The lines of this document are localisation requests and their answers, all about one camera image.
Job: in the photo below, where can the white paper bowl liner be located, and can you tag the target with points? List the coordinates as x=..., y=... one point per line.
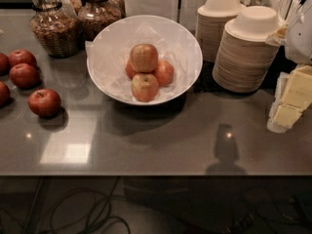
x=109, y=62

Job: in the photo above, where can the left glass cereal jar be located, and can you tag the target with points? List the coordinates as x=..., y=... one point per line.
x=56, y=32

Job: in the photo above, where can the white box left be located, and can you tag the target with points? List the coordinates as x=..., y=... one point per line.
x=163, y=8

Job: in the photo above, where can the back stack paper bowls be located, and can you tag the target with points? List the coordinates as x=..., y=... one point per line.
x=211, y=19

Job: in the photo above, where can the white bowl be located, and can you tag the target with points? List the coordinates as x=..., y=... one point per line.
x=110, y=43

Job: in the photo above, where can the glass cereal jar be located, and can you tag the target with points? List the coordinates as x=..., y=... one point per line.
x=96, y=15
x=56, y=32

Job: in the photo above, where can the red apple middle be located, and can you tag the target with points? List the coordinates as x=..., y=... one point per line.
x=24, y=76

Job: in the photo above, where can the stack paper bowls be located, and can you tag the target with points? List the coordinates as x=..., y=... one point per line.
x=211, y=19
x=243, y=58

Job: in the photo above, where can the red apple front right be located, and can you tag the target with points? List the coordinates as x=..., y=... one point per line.
x=44, y=103

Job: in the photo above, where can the red apple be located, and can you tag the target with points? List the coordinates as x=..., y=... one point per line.
x=22, y=56
x=44, y=103
x=24, y=76

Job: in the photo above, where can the red apple left edge lower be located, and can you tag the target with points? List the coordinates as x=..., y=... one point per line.
x=4, y=93

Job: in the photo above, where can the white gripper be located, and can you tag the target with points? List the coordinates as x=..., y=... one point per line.
x=300, y=39

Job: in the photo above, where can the red apple left edge upper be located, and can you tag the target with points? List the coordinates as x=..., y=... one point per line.
x=4, y=64

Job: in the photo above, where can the red apple edge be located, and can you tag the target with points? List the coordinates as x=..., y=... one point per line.
x=4, y=64
x=4, y=93

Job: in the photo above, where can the front stack paper bowls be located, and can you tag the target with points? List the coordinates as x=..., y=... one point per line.
x=243, y=58

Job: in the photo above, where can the middle glass cereal jar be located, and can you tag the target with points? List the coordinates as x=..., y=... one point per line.
x=96, y=15

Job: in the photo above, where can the red apple back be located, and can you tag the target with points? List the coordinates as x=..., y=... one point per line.
x=22, y=56

